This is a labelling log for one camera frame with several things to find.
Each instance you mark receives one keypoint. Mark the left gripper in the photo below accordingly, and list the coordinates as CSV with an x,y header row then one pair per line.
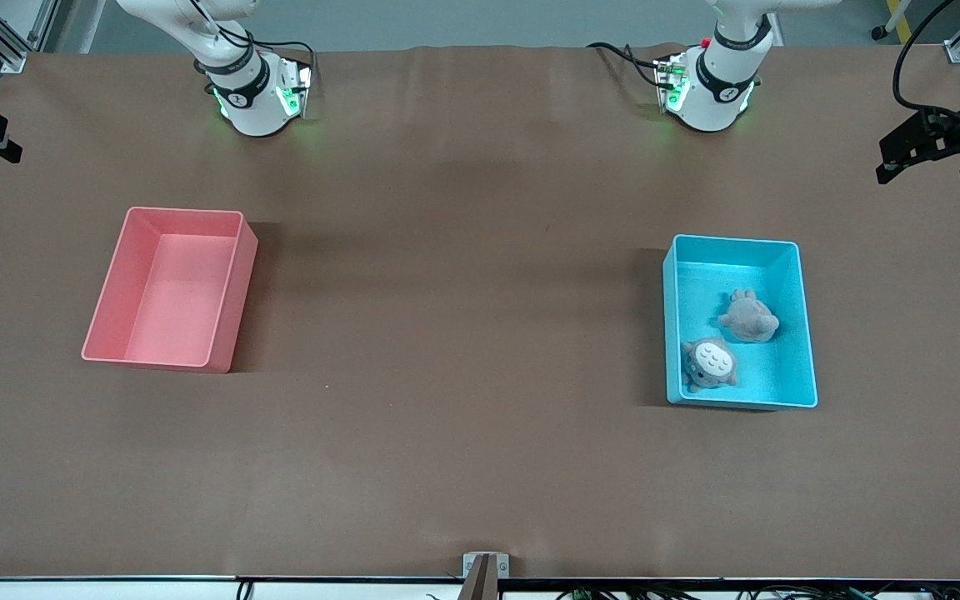
x,y
959,125

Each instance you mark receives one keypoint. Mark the plain grey plush toy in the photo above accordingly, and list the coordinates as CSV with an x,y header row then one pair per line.
x,y
748,318

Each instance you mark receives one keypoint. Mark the grey plush toy white belly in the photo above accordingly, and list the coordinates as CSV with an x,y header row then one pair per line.
x,y
709,365

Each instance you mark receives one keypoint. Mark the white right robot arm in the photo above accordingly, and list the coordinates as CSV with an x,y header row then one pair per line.
x,y
255,100

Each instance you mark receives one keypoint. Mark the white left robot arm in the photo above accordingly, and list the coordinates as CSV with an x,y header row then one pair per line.
x,y
717,92

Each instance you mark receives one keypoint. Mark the pink plastic box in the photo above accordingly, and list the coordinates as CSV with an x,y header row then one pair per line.
x,y
180,308

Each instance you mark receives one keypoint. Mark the blue plastic box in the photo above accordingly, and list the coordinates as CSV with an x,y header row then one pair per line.
x,y
697,283

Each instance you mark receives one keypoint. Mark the brown table cover sheet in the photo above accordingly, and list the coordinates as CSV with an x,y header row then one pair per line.
x,y
480,417

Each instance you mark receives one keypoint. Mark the small metal bracket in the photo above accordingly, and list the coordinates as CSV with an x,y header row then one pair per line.
x,y
486,563

